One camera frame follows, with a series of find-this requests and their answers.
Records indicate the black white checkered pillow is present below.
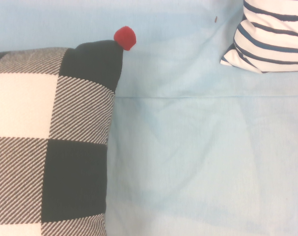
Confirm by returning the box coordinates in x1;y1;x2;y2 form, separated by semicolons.
0;26;137;236

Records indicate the blue white striped pillow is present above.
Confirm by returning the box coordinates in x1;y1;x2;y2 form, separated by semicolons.
219;0;298;74

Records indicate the light blue covered sofa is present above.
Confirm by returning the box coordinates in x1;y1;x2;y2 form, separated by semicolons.
0;0;298;236

